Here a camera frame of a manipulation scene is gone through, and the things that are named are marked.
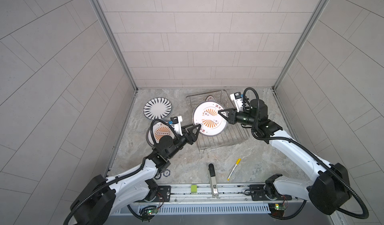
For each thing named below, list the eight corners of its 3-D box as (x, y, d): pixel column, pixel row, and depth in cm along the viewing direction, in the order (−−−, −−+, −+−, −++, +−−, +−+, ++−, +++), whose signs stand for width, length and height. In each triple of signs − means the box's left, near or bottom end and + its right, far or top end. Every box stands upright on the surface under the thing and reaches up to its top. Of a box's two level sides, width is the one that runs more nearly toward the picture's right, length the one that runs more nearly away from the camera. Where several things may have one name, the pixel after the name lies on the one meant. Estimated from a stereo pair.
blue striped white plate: (141, 119, 100) (140, 117, 98) (147, 99, 111) (146, 97, 109) (170, 119, 100) (169, 117, 98) (173, 99, 111) (172, 97, 109)
